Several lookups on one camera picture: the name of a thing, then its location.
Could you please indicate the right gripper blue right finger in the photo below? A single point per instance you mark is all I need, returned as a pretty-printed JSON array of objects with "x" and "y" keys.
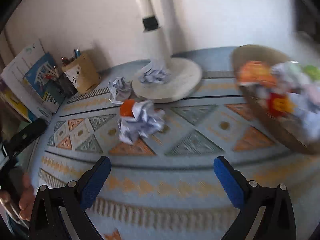
[{"x": 278, "y": 221}]

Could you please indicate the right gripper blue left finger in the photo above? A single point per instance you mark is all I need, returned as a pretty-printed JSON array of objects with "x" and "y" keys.
[{"x": 76, "y": 196}]

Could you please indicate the orange fruit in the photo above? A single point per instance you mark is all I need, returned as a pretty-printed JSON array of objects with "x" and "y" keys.
[{"x": 126, "y": 108}]

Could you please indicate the paper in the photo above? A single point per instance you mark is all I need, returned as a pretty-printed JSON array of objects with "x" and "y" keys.
[
  {"x": 120, "y": 90},
  {"x": 290, "y": 75},
  {"x": 146, "y": 121},
  {"x": 308, "y": 115},
  {"x": 154, "y": 72}
]

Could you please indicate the orange yellow plush toy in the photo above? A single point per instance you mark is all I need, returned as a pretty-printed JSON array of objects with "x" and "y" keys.
[{"x": 257, "y": 76}]

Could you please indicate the person's left hand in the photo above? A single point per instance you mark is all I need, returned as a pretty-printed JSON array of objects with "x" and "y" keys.
[{"x": 27, "y": 198}]

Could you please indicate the stack of leaning books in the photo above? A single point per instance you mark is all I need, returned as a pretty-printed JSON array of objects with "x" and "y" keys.
[{"x": 14, "y": 102}]

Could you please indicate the white worksheet book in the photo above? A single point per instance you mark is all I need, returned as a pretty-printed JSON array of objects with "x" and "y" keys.
[{"x": 13, "y": 75}]

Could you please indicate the blue picture book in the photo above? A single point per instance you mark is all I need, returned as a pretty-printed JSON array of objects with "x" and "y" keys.
[{"x": 41, "y": 80}]

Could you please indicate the black mesh pen holder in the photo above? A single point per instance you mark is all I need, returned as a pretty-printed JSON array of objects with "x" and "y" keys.
[{"x": 66, "y": 86}]

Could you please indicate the ribbed amber glass bowl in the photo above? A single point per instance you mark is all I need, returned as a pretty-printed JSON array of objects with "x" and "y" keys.
[{"x": 287, "y": 129}]

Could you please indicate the patterned blue woven mat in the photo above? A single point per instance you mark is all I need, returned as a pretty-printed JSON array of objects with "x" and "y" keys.
[{"x": 164, "y": 186}]

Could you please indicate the brown paper pencil holder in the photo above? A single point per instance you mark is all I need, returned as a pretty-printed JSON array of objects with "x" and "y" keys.
[{"x": 82, "y": 74}]

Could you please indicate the crumpled paper beside plush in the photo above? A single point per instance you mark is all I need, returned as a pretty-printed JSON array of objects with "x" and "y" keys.
[{"x": 120, "y": 90}]

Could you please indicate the crumpled paper in bowl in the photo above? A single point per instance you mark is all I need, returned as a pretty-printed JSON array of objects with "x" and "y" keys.
[{"x": 290, "y": 75}]

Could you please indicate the green tissue pack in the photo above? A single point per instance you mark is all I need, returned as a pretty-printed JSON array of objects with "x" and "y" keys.
[{"x": 313, "y": 72}]

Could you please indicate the crumpled paper on lamp base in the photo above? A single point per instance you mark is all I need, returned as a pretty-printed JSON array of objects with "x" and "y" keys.
[{"x": 154, "y": 72}]

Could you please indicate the white desk lamp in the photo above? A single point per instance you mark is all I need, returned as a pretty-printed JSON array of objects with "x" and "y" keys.
[{"x": 185, "y": 74}]

